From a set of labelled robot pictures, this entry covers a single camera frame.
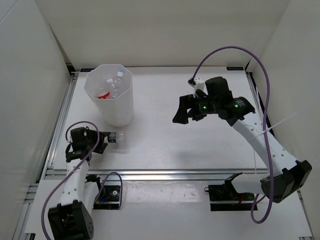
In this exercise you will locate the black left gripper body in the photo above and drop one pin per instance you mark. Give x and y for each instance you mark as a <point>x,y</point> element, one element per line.
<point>91,139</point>

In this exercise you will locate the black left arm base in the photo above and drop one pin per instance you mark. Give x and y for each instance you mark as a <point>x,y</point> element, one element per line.
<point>110,198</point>

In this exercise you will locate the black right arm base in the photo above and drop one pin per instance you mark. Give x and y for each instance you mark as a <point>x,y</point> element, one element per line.
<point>222,200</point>

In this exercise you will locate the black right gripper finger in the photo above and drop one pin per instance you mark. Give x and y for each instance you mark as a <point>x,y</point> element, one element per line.
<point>197,116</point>
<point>185,103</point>

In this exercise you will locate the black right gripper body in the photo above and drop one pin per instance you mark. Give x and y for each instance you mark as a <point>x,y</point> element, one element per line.
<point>201,106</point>

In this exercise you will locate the white octagonal plastic bin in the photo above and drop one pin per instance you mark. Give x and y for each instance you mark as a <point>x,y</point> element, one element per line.
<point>116,112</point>

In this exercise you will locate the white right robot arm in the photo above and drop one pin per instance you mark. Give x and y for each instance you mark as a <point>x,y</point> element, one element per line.
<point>286,173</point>

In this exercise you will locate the aluminium frame rail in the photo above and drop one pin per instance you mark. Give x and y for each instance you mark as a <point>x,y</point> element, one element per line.
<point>199,174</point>

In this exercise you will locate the blue label clear bottle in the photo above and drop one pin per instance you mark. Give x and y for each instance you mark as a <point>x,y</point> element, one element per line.
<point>111,88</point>

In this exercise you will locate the red label red cap bottle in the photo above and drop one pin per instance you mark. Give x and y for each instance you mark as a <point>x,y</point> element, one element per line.
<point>103,93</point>

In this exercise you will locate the black label black cap bottle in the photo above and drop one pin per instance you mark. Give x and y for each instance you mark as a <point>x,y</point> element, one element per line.
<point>115,137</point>

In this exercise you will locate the clear bottle white cap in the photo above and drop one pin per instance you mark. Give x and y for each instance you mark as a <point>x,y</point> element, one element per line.
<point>118,79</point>

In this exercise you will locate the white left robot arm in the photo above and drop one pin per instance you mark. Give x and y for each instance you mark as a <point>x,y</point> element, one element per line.
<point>71,218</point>

